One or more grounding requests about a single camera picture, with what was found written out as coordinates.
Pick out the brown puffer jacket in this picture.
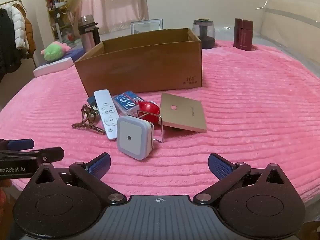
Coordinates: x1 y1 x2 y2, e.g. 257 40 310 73
12 3 37 58

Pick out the brown cardboard box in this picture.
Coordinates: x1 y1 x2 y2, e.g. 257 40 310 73
74 28 202 98

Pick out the metal wire stand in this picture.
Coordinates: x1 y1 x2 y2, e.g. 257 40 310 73
137 110 166 143

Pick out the plastic-wrapped bed headboard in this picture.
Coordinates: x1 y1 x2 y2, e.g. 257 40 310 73
255 0 320 78

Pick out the key bunch with brown strap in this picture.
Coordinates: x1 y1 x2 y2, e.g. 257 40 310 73
72 102 105 135

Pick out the blue patterned plastic packet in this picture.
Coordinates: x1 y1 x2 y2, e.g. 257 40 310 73
112 91 140 117

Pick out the white remote control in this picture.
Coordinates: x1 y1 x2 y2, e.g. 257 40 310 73
94 89 120 140

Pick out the pink ribbed blanket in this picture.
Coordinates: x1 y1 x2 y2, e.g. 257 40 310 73
0 40 320 203

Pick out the white flat box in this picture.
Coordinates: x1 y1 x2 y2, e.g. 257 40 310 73
33 57 75 78

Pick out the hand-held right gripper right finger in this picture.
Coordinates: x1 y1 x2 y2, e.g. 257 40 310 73
192 153 288 205

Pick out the purple box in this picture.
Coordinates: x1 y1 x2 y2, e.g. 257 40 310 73
42 49 87 68

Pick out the gold clothes rack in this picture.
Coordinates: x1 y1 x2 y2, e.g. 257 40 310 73
0 0 23 8

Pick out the green and pink plush toy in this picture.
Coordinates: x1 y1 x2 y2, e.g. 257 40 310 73
41 42 73 62

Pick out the pink curtain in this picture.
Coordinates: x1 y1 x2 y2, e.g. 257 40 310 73
62 0 149 34

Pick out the white puffer jacket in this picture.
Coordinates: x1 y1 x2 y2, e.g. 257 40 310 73
6 4 27 50

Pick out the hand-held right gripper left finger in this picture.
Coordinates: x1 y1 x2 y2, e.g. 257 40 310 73
30 153 128 205

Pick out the dark red canister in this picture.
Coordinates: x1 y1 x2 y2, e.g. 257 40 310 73
234 18 253 52

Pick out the white square night light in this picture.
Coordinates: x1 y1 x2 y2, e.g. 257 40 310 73
116 116 154 160

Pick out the glass jar with dark base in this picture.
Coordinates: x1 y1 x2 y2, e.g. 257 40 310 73
192 18 216 50

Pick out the black puffer jacket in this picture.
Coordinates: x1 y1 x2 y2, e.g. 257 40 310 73
0 7 22 75

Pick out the red plastic toy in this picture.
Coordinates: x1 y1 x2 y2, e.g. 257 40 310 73
138 100 160 124

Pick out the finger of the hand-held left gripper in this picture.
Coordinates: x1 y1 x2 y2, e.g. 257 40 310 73
0 147 65 163
0 139 35 150

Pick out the glass picture frame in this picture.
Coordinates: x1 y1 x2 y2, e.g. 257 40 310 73
131 18 164 35

